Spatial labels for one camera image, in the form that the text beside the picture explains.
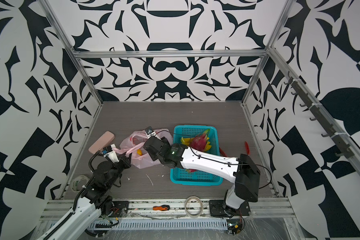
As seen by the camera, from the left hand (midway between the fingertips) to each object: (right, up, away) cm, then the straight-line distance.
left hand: (132, 148), depth 80 cm
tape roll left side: (-30, -19, +2) cm, 35 cm away
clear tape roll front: (+34, -30, -7) cm, 46 cm away
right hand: (+12, +3, -5) cm, 13 cm away
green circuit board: (+51, -34, -9) cm, 62 cm away
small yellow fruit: (+1, -4, +10) cm, 11 cm away
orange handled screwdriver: (+17, -27, -6) cm, 33 cm away
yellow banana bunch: (+29, +2, +10) cm, 31 cm away
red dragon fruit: (+31, -12, +1) cm, 33 cm away
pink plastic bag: (+1, +3, 0) cm, 3 cm away
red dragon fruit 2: (+36, +3, +6) cm, 36 cm away
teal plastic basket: (+26, -17, +5) cm, 32 cm away
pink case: (-23, +1, +17) cm, 29 cm away
